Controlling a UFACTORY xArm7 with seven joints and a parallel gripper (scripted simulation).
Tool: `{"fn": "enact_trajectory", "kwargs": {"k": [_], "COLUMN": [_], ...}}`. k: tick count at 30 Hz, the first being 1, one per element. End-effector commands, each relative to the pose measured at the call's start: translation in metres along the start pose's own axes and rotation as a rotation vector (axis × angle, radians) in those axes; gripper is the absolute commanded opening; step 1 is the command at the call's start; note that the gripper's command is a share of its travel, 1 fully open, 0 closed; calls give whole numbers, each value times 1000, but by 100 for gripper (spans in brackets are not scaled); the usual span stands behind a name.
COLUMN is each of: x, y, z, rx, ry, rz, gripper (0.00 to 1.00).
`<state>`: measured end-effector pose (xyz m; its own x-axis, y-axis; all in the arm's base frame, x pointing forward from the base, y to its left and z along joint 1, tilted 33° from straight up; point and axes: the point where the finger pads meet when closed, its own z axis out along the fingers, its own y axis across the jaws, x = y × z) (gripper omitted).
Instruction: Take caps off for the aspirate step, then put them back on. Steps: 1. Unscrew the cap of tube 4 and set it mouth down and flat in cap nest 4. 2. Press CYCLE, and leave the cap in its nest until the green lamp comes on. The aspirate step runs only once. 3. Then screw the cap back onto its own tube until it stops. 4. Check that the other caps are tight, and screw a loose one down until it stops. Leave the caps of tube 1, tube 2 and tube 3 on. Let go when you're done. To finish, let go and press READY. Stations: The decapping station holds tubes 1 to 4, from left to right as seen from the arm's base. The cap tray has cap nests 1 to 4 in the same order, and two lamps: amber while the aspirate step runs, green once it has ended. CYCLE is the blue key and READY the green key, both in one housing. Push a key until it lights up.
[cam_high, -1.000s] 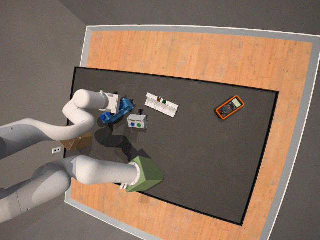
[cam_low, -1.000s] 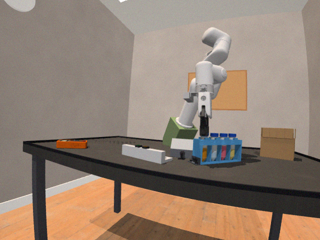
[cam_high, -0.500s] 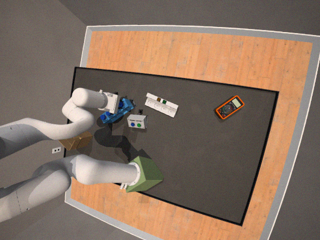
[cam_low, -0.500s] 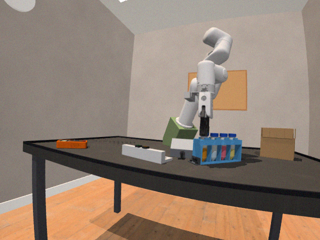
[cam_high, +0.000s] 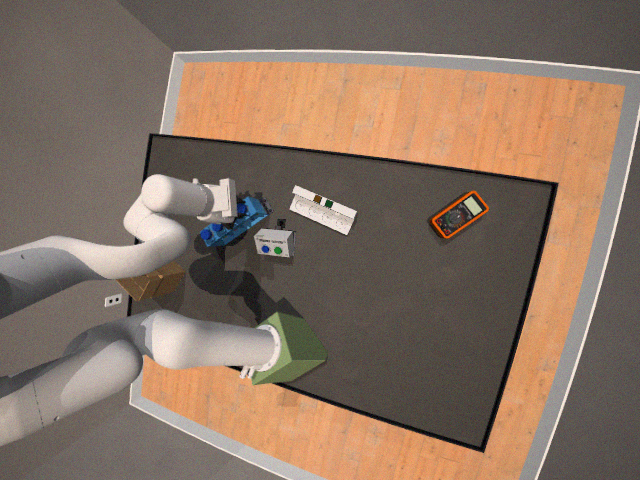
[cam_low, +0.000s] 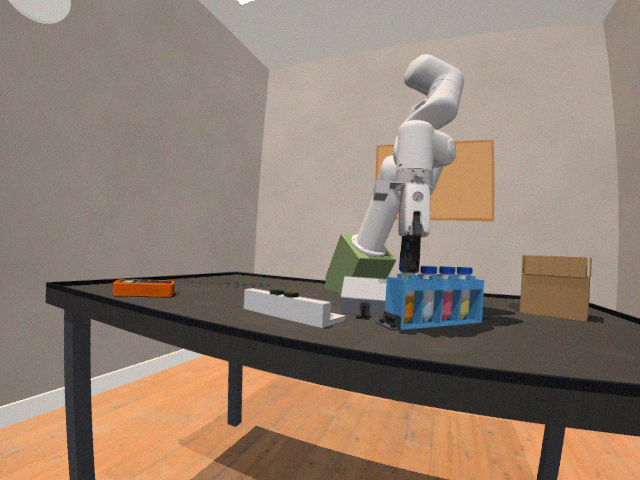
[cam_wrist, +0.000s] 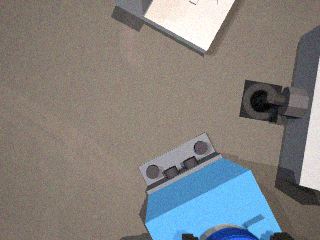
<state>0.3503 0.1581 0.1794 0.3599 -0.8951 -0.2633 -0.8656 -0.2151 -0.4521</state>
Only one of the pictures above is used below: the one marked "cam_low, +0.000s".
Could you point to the orange digital multimeter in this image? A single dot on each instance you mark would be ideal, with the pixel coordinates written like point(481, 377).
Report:
point(143, 288)

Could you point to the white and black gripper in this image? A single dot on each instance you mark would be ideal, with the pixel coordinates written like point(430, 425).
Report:
point(409, 214)

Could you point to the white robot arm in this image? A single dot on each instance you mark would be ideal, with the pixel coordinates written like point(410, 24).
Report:
point(417, 142)

